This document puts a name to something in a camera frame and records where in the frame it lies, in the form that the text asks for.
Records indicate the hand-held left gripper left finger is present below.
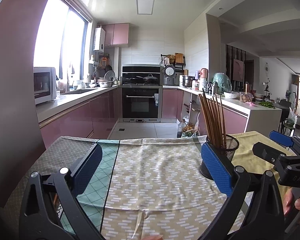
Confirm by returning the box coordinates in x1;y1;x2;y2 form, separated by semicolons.
19;142;103;240

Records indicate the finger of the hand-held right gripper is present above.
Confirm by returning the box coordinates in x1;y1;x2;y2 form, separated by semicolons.
269;130;300;155
252;142;300;170

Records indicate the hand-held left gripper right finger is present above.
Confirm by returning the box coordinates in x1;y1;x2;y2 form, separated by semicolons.
199;142;285;240

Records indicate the black mesh holder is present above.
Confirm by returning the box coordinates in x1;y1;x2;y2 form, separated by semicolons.
199;134;240;180

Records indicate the bundle of wooden chopsticks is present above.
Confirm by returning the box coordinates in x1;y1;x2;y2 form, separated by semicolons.
199;88;227;148

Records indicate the person's right hand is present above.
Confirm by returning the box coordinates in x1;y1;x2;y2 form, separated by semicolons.
283;189;300;215

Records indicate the dark dining chair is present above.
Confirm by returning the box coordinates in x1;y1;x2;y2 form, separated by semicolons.
279;99;292;130

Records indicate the pink peninsula counter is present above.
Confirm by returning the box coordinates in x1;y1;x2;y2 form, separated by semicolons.
162;85;283;137

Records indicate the plastic grocery bag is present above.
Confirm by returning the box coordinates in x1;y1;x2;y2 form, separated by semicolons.
182;124;202;138

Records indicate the pink kitchen counter with sink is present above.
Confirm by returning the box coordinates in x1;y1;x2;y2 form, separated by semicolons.
36;85;119;150

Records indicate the oil bottle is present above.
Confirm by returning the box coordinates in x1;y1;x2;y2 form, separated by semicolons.
177;119;188;138

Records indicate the patterned beige teal tablecloth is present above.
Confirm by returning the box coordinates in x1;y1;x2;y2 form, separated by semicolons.
0;135;243;240

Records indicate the kitchen sink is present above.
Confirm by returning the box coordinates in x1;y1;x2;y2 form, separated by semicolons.
62;88;97;95

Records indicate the pink painting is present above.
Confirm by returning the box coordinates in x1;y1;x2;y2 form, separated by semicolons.
233;58;245;82

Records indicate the green bag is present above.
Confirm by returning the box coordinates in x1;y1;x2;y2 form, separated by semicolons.
212;72;232;93

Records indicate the black built-in oven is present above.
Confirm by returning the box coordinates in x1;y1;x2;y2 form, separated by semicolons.
122;85;163;123

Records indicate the sink faucet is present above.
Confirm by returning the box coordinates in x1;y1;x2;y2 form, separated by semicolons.
67;62;74;92

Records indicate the steel pot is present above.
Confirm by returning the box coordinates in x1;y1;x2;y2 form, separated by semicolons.
182;75;195;88

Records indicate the white countertop oven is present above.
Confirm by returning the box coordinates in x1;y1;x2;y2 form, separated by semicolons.
34;67;57;105

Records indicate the round pot lid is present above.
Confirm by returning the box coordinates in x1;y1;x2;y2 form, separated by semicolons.
104;70;116;82

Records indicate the white rice cooker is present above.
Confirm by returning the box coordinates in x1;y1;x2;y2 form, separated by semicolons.
164;64;177;85

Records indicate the black wok with lid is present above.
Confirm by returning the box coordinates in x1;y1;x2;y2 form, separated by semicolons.
137;74;159;85

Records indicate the white water heater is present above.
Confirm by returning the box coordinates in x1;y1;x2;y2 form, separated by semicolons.
93;27;106;52

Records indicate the kitchen window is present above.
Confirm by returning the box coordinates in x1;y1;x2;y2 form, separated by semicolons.
34;0;93;90

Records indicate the ceiling light panel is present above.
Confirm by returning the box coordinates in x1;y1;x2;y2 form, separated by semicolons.
136;0;155;15

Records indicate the wall rack with boards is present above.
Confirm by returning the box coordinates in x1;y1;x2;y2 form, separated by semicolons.
161;53;186;72

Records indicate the pink wall cabinet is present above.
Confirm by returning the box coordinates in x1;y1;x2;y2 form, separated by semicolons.
102;23;130;47

